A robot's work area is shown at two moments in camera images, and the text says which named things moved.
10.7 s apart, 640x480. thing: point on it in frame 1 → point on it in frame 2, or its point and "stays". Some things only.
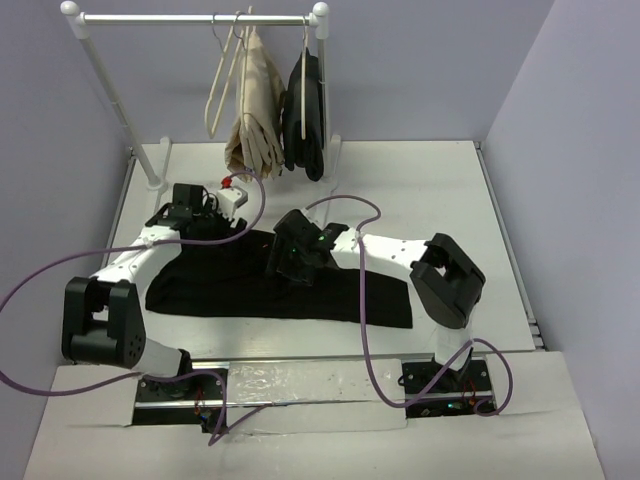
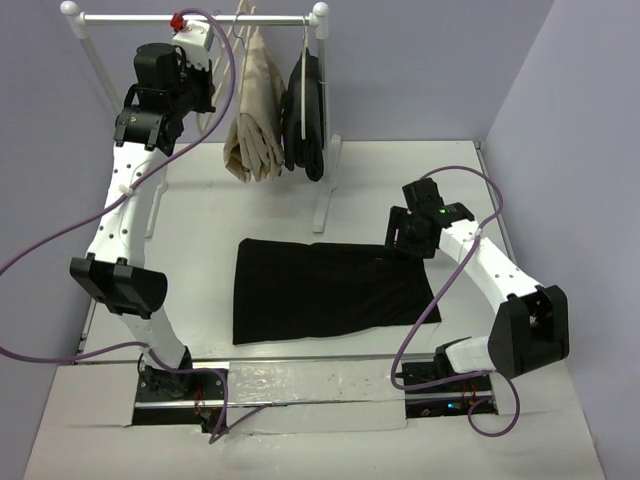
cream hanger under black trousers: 304,78 stays
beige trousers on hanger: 255,146 stays
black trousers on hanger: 305,154 stays
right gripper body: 293,263 → 408,237
